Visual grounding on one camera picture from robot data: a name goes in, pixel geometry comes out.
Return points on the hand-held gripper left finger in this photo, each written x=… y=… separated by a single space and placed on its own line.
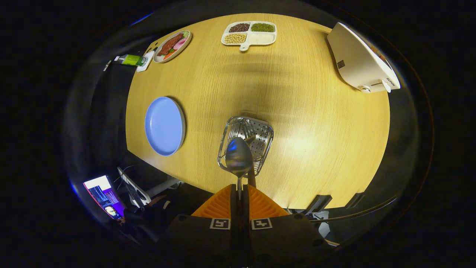
x=234 y=208

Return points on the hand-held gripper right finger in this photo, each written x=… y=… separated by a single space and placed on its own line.
x=246 y=208

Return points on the metal spoon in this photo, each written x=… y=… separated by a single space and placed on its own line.
x=238 y=158

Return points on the black table clamp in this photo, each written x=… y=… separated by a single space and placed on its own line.
x=318 y=203
x=356 y=199

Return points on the blue round plate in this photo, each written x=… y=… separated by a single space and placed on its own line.
x=164 y=126

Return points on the laptop screen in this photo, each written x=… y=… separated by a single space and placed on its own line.
x=104 y=195

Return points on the white square coaster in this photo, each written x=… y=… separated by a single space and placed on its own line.
x=148 y=61

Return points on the white divided dish with beans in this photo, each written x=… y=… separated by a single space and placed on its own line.
x=262 y=37

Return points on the oval plate with food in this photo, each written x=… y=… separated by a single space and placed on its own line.
x=171 y=46

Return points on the green drink bottle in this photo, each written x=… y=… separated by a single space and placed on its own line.
x=132 y=60

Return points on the white toaster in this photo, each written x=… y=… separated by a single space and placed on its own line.
x=357 y=59

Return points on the white frame stand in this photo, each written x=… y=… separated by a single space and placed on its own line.
x=139 y=193

